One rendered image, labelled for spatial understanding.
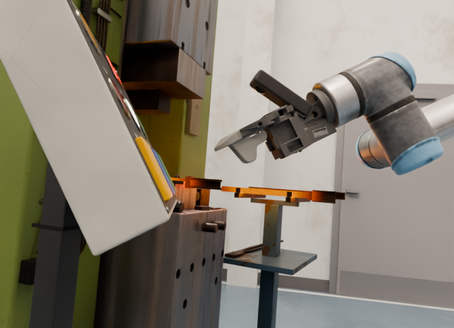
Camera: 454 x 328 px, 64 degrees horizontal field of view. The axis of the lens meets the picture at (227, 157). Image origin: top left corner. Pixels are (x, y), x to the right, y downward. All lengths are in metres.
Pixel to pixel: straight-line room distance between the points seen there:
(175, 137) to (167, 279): 0.60
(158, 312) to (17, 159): 0.49
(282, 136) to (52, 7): 0.40
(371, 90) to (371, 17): 3.71
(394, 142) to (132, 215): 0.49
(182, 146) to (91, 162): 1.02
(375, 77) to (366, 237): 3.31
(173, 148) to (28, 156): 0.68
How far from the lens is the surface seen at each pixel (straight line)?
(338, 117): 0.66
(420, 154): 0.70
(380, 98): 0.70
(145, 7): 1.09
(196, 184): 1.08
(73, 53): 0.40
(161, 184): 0.39
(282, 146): 0.62
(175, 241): 0.94
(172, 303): 0.97
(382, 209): 3.95
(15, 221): 0.83
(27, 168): 0.82
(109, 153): 0.37
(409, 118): 0.70
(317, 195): 1.38
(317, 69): 4.10
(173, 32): 1.03
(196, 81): 1.14
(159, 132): 1.42
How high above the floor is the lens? 1.00
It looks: 4 degrees up
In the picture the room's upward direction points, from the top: 4 degrees clockwise
